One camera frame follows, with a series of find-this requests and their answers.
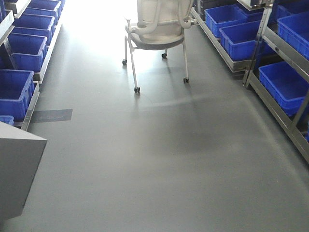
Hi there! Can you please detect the blue bin on right shelf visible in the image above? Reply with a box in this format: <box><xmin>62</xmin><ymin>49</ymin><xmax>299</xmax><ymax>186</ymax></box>
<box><xmin>219</xmin><ymin>21</ymin><xmax>260</xmax><ymax>61</ymax></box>

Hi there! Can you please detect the blue bin on shelf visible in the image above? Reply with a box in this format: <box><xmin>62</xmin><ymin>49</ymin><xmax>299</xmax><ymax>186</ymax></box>
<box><xmin>219</xmin><ymin>21</ymin><xmax>260</xmax><ymax>61</ymax></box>
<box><xmin>0</xmin><ymin>69</ymin><xmax>34</xmax><ymax>121</ymax></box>
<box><xmin>8</xmin><ymin>33</ymin><xmax>47</xmax><ymax>73</ymax></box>

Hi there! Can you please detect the blue bin lower right shelf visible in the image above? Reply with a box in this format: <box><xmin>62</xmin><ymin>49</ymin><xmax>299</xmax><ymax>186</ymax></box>
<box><xmin>259</xmin><ymin>61</ymin><xmax>309</xmax><ymax>116</ymax></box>

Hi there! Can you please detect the blue bin on left shelf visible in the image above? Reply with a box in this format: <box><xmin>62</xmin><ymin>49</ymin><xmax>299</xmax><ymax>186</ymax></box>
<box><xmin>0</xmin><ymin>69</ymin><xmax>34</xmax><ymax>121</ymax></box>
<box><xmin>8</xmin><ymin>33</ymin><xmax>47</xmax><ymax>73</ymax></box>

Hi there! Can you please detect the white office chair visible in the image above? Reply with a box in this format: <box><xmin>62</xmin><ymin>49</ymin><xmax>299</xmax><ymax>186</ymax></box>
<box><xmin>122</xmin><ymin>0</ymin><xmax>197</xmax><ymax>94</ymax></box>

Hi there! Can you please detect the gray metal box corner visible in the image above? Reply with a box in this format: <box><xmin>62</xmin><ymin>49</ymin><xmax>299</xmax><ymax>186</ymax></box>
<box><xmin>0</xmin><ymin>122</ymin><xmax>47</xmax><ymax>222</ymax></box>

